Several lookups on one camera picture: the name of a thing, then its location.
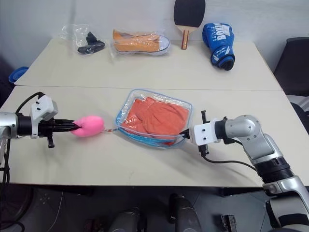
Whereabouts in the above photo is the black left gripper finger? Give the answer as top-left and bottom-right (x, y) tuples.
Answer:
(54, 119), (81, 128)
(54, 126), (82, 133)

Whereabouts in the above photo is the clear plastic shoe bag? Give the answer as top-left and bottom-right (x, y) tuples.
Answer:
(107, 27), (173, 62)

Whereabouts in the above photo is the orange canvas sneaker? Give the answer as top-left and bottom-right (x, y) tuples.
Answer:
(112, 29), (170, 57)

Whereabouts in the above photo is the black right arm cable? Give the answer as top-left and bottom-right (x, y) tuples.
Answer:
(202, 154), (260, 173)

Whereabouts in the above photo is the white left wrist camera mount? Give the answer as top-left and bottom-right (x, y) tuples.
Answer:
(29, 95), (59, 140)

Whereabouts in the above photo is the blue boxing glove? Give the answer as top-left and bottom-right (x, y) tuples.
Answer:
(201, 22), (236, 72)

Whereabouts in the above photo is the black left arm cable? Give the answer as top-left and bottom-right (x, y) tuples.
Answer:
(14, 91), (46, 114)

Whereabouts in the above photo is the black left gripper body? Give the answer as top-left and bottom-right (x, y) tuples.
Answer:
(37, 118), (73, 148)

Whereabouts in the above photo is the pink fluffy pom-pom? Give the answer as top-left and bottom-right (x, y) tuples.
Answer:
(70, 115), (105, 138)

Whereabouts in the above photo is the orange cloth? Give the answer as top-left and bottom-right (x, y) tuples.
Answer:
(119, 96), (190, 147)

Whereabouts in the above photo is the black office chair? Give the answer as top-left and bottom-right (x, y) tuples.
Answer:
(273, 37), (309, 98)

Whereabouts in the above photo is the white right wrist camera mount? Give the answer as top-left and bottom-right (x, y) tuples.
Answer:
(188, 118), (219, 146)

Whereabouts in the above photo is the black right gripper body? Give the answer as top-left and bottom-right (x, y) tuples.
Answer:
(198, 109), (211, 158)

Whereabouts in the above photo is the black folded strap item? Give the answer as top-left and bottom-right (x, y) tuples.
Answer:
(77, 31), (106, 55)

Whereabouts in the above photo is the black table tennis paddle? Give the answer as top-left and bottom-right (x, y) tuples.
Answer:
(173, 0), (207, 50)

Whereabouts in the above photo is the blue plastic bowl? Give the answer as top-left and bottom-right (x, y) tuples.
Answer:
(8, 66), (29, 84)

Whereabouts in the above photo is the black hanging cable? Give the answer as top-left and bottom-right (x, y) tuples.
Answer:
(0, 139), (12, 186)

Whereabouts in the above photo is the clear plastic pouch blue trim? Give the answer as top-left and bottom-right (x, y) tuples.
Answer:
(113, 88), (195, 150)

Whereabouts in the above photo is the clear crinkled plastic bag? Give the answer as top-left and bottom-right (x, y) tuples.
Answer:
(58, 23), (107, 56)

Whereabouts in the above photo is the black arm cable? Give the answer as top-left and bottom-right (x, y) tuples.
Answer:
(202, 154), (260, 173)
(14, 91), (46, 114)

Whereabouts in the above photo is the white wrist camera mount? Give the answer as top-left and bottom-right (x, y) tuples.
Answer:
(29, 95), (59, 140)
(188, 118), (219, 146)

